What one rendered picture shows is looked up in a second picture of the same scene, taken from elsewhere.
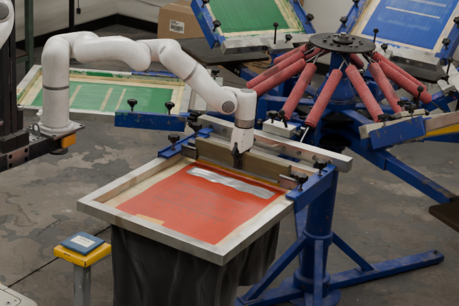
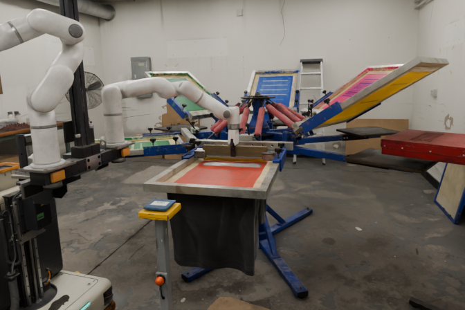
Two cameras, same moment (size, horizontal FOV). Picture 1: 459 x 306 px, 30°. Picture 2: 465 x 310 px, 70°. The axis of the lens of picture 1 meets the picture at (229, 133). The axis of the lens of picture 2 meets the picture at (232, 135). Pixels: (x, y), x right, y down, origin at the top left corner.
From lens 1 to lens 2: 141 cm
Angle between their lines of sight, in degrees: 19
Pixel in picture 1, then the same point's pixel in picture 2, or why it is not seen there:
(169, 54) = (187, 84)
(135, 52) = (166, 84)
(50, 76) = (109, 106)
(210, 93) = (215, 106)
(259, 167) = (248, 151)
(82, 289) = (163, 242)
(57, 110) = (116, 130)
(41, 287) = (104, 274)
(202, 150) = (208, 151)
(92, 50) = (137, 85)
